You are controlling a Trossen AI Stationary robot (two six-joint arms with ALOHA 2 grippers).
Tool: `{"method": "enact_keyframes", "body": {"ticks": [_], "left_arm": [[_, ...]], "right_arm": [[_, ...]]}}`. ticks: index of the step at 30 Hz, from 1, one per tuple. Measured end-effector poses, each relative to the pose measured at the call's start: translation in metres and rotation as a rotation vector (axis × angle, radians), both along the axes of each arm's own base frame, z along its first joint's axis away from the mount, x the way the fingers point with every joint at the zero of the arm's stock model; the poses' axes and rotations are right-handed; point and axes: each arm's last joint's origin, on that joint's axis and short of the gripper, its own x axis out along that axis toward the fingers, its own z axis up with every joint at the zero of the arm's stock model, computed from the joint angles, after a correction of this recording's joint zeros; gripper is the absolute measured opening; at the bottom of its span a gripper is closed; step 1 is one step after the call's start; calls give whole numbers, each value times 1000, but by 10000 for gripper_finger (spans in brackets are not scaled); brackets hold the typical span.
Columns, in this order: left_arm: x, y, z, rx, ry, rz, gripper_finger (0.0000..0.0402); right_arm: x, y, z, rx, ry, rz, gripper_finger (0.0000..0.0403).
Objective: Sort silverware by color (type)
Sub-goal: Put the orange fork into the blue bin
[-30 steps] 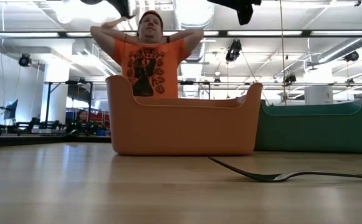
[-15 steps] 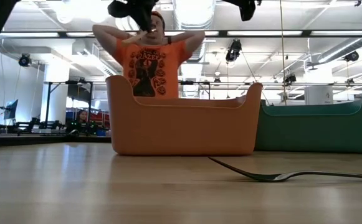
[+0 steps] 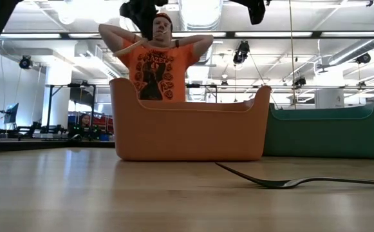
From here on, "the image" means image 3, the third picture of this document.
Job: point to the orange plastic bin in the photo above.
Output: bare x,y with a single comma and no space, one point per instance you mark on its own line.
190,135

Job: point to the dark baseball cap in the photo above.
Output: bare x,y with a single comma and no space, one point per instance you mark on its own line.
164,15

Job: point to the person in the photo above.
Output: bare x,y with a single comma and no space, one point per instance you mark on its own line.
161,74
84,120

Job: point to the black ceiling spotlight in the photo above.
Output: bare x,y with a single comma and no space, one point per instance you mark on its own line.
363,58
25,62
299,81
241,53

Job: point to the black wristwatch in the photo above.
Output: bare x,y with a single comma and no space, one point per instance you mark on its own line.
177,43

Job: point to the black metal fork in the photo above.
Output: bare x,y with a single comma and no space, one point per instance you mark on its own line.
283,184

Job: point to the green plastic bin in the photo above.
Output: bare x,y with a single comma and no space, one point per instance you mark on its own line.
328,135

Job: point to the dark computer monitor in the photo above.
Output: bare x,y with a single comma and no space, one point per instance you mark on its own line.
12,113

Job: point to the long ceiling light panel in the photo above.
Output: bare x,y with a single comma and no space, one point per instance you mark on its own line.
32,35
270,33
357,33

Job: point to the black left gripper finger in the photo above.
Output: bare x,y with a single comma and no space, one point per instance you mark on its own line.
140,27
149,25

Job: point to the silver ceiling ventilation duct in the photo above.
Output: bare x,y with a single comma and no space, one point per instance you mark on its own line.
357,51
202,13

